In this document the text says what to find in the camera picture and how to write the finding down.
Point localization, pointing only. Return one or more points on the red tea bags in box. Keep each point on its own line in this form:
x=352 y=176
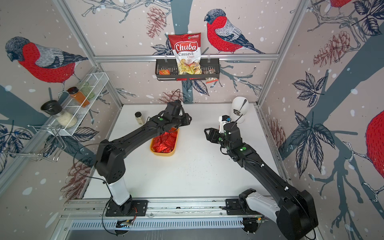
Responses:
x=163 y=142

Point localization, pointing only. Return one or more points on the snack packets in basket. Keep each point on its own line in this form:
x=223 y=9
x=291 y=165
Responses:
x=168 y=75

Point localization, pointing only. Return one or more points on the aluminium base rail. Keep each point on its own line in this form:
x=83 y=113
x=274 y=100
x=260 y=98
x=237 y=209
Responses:
x=158 y=208

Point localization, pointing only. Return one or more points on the black wire wall basket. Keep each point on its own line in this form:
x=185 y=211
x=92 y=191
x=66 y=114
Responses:
x=171 y=70

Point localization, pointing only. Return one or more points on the white utensil holder cup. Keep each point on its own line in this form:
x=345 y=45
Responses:
x=237 y=102

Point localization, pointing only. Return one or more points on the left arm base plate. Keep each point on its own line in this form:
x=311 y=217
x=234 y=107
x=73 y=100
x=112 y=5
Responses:
x=131 y=208

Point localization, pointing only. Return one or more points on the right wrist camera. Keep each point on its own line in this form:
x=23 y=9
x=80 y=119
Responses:
x=223 y=120

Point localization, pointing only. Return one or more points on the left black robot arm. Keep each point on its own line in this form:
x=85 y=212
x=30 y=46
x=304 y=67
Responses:
x=111 y=155

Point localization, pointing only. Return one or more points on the green item on shelf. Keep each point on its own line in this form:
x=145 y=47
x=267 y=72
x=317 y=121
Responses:
x=87 y=90

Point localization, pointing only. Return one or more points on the chrome wire rack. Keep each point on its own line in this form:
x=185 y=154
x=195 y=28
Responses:
x=35 y=143

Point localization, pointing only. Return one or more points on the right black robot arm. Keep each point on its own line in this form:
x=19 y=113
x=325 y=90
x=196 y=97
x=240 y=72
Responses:
x=293 y=211

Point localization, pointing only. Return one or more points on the white wire wall shelf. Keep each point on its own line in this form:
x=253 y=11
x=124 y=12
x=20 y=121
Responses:
x=98 y=81

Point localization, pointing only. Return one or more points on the yellow plastic storage box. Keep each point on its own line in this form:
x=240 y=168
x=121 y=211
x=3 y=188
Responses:
x=164 y=144

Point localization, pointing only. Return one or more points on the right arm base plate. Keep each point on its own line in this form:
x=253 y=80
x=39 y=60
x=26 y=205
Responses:
x=234 y=207

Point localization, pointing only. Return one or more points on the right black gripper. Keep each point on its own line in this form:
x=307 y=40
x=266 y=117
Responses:
x=213 y=133

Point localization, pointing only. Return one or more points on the glass jar with white grains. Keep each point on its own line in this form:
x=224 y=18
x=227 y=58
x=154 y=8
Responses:
x=63 y=117

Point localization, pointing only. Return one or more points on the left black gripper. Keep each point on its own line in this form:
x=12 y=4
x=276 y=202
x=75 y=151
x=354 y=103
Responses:
x=187 y=120

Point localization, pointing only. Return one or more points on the metal spoon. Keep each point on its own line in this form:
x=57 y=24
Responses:
x=238 y=110

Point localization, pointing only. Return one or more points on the Chuba cassava chips bag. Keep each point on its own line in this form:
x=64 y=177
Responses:
x=187 y=51

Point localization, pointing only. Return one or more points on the orange spice jar black lid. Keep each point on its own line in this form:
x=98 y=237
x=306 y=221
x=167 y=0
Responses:
x=78 y=97

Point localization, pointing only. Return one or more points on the small glass spice jar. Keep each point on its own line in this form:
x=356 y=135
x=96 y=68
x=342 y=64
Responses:
x=140 y=118

